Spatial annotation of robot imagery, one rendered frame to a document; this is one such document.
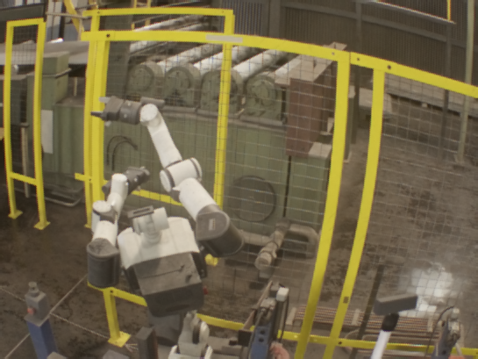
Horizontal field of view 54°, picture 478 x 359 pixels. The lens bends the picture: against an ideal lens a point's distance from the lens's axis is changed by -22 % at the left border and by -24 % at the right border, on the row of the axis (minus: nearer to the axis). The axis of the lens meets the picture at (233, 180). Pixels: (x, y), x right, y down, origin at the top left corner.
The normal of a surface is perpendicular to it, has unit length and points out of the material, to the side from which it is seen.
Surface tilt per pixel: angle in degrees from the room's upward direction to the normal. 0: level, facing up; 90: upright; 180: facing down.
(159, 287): 28
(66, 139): 90
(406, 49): 90
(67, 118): 90
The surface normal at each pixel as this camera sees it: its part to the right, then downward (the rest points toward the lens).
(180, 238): -0.03, -0.64
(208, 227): -0.36, -0.52
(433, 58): -0.31, 0.36
